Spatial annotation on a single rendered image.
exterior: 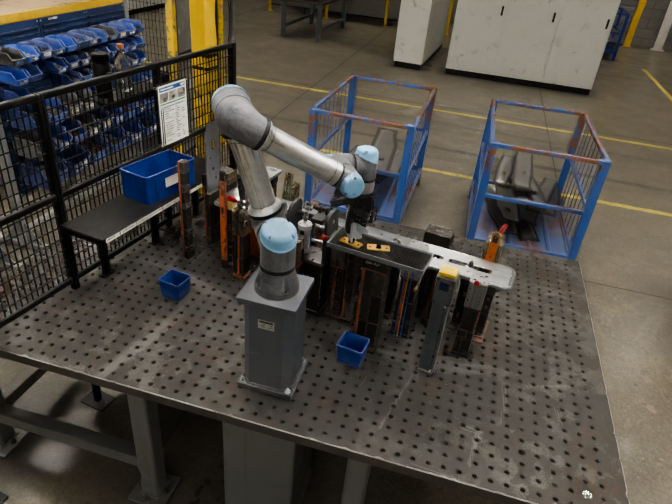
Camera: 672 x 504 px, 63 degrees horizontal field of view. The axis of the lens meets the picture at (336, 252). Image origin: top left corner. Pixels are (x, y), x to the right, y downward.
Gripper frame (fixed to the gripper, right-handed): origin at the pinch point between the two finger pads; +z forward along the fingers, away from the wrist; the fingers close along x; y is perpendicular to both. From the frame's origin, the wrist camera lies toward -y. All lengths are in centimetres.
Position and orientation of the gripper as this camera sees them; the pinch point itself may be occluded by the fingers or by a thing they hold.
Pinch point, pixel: (351, 238)
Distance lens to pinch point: 200.2
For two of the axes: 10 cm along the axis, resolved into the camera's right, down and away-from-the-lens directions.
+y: 8.2, 3.6, -4.5
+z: -0.9, 8.5, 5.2
